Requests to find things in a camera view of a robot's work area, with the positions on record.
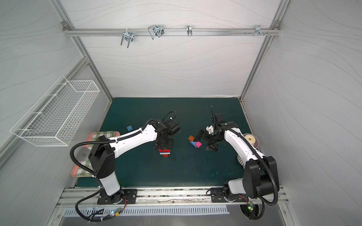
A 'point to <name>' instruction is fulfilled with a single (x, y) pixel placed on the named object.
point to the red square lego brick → (166, 155)
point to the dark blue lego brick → (164, 152)
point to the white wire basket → (53, 120)
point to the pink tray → (74, 172)
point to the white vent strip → (204, 209)
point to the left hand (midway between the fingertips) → (167, 148)
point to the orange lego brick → (191, 138)
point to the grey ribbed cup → (240, 160)
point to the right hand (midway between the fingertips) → (200, 143)
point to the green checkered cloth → (82, 172)
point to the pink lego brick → (198, 144)
